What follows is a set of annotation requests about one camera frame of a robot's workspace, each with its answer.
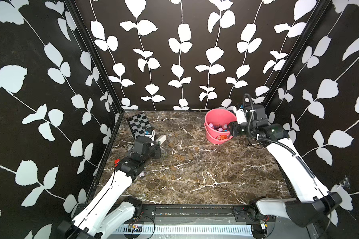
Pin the small red block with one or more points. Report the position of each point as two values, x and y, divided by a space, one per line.
116 162

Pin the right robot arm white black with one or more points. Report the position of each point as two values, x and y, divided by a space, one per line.
311 199

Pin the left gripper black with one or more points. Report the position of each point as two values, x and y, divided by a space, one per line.
156 148

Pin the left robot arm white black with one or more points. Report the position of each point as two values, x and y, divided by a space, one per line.
98 220

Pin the pink plastic bucket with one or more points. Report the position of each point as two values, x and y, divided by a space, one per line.
218 117

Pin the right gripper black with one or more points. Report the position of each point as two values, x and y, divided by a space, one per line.
235 126

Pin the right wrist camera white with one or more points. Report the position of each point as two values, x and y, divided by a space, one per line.
240 115

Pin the black white checkerboard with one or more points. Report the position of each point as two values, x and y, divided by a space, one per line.
138 124

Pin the white slotted cable duct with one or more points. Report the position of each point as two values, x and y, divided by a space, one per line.
148 230

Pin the black front rail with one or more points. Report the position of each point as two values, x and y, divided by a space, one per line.
241 212

